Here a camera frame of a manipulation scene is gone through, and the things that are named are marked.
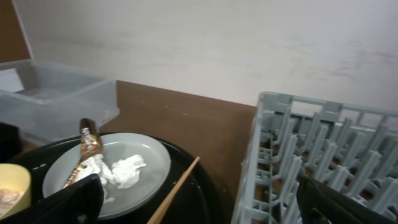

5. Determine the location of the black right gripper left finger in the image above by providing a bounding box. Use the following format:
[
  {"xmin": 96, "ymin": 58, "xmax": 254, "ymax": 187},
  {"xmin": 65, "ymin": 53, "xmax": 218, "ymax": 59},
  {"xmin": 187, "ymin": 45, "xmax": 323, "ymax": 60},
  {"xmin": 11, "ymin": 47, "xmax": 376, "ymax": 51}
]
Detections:
[{"xmin": 1, "ymin": 174, "xmax": 104, "ymax": 224}]

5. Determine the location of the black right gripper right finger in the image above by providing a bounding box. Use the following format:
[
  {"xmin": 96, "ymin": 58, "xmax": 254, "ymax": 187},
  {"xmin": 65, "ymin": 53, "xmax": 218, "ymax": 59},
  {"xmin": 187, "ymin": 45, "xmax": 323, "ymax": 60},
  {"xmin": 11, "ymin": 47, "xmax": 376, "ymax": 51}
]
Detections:
[{"xmin": 296, "ymin": 177, "xmax": 396, "ymax": 224}]

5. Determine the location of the white tissue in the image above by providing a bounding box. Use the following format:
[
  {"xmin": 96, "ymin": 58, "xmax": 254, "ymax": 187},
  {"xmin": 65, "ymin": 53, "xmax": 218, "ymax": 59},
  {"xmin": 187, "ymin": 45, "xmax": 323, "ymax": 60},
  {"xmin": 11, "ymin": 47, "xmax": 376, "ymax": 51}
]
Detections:
[{"xmin": 75, "ymin": 154, "xmax": 147, "ymax": 203}]

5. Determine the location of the gold candy wrapper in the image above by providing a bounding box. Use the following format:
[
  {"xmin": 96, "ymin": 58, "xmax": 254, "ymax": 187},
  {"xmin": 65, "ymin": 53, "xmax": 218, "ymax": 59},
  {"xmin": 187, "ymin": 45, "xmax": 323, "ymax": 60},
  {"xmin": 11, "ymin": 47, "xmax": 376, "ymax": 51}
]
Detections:
[{"xmin": 63, "ymin": 118, "xmax": 103, "ymax": 188}]

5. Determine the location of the yellow bowl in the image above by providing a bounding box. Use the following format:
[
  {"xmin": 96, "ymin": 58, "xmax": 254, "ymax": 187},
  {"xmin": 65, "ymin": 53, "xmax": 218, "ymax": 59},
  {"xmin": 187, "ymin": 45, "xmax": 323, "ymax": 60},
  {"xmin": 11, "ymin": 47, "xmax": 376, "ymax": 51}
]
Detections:
[{"xmin": 1, "ymin": 163, "xmax": 32, "ymax": 220}]

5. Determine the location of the grey plate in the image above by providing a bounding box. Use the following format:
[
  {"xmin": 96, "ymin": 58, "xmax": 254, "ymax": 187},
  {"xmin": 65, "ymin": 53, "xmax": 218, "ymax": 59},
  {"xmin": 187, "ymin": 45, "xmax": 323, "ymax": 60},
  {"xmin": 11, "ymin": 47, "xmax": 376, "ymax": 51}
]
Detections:
[{"xmin": 42, "ymin": 133, "xmax": 171, "ymax": 220}]

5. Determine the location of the wooden chopstick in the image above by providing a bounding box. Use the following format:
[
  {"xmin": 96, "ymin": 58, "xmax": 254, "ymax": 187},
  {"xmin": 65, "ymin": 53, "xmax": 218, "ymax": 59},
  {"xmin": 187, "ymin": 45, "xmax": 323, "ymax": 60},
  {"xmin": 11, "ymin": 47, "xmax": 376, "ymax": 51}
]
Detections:
[{"xmin": 147, "ymin": 157, "xmax": 200, "ymax": 224}]

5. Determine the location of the grey dishwasher rack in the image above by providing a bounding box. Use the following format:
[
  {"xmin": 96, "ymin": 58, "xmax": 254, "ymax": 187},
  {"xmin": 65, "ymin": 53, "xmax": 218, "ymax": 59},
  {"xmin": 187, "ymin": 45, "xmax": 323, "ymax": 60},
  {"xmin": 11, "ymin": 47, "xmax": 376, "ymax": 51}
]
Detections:
[{"xmin": 232, "ymin": 92, "xmax": 397, "ymax": 223}]

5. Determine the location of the clear plastic waste bin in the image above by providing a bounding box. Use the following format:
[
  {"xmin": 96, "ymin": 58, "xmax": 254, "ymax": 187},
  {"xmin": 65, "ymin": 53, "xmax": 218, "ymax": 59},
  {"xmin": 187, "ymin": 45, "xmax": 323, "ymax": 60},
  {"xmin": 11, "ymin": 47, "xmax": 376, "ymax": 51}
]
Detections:
[{"xmin": 1, "ymin": 60, "xmax": 119, "ymax": 144}]

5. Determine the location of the round black tray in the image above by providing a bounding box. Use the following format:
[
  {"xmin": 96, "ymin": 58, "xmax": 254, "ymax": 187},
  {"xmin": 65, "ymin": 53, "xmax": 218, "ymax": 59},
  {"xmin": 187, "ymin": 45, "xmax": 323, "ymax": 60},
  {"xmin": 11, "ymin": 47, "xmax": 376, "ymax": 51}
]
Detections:
[{"xmin": 8, "ymin": 137, "xmax": 226, "ymax": 224}]

